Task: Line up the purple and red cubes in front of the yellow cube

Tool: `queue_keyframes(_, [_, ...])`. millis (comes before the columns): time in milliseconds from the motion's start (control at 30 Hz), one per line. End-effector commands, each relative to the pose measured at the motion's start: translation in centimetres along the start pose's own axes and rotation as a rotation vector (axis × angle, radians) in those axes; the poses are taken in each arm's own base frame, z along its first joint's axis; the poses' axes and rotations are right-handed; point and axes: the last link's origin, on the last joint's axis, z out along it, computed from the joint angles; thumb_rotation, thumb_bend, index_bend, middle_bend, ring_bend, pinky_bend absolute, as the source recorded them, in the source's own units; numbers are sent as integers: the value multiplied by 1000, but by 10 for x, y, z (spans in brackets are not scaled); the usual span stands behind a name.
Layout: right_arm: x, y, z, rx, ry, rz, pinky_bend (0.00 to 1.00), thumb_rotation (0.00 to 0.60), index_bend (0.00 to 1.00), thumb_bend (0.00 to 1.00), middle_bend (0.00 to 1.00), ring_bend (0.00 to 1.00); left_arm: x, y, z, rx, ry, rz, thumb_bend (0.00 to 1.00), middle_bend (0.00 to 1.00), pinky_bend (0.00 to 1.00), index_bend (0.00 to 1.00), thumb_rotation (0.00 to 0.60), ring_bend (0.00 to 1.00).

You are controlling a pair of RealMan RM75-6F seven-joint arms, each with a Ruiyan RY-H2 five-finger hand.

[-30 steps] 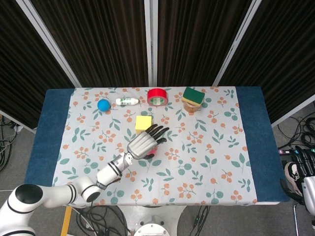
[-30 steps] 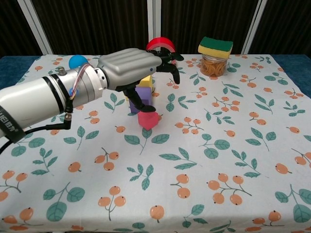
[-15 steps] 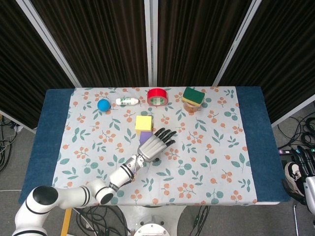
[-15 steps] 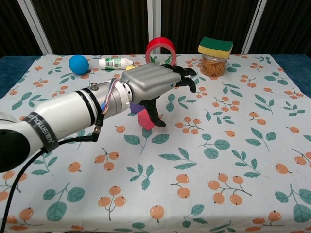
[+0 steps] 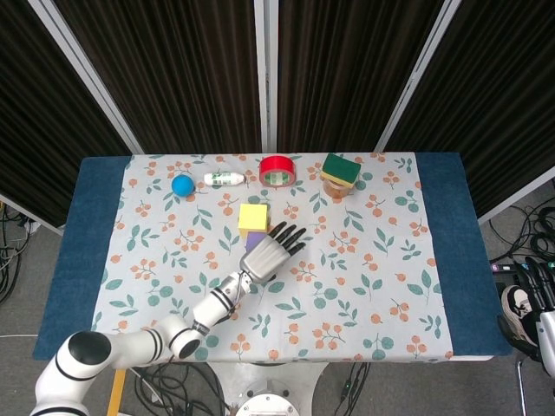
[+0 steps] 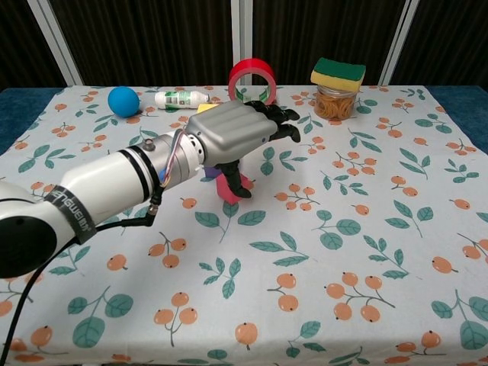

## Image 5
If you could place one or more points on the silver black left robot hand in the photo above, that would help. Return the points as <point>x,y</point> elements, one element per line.
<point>266,260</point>

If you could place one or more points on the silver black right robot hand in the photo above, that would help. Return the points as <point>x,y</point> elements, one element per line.
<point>548,338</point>

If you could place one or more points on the purple block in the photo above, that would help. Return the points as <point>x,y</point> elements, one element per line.
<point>255,238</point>

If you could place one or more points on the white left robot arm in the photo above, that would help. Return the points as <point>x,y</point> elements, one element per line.
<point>130,346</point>

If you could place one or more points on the yellow block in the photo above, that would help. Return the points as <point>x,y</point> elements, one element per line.
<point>252,216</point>

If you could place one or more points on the white black sneaker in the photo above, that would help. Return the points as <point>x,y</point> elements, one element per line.
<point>518,305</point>

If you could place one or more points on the grey metal stand pole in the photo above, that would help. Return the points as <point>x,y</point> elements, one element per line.
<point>521,390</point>

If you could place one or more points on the black power strip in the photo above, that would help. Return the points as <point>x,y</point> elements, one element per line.
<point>503,266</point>

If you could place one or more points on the floral printed tablecloth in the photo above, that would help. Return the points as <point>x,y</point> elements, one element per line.
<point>347,303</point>

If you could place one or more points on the white bottle green label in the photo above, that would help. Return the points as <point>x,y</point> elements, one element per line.
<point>223,179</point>

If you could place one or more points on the red tape roll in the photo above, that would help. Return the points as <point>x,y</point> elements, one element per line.
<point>277,164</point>

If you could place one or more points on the clear jar of rubber bands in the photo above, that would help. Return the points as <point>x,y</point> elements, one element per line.
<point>336,190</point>

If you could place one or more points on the blue ball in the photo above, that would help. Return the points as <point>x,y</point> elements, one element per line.
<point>182,186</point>

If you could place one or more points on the green yellow sponge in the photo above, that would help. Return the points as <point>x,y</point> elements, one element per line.
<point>340,169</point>

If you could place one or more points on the blue table cover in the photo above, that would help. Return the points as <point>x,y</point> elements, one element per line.
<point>73,260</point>

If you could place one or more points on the yellow wooden strip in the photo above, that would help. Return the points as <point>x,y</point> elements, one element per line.
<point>116,394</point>

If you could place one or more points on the dark ribbed partition panel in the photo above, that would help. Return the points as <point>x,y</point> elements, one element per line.
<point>347,65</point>
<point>173,65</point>
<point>43,108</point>
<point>498,108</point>

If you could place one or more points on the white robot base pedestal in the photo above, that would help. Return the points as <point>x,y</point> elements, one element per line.
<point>269,377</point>

